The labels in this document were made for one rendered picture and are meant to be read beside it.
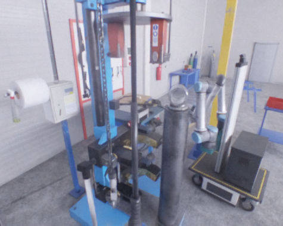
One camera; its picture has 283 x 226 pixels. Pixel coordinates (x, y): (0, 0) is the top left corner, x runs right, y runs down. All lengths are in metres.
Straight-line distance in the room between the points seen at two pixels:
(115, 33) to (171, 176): 1.34
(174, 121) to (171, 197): 0.81
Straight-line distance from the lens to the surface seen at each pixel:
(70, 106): 2.08
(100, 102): 1.69
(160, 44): 1.41
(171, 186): 1.76
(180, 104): 1.37
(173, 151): 1.52
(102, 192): 1.94
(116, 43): 1.56
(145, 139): 1.95
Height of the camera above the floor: 1.95
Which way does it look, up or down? 22 degrees down
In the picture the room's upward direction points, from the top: straight up
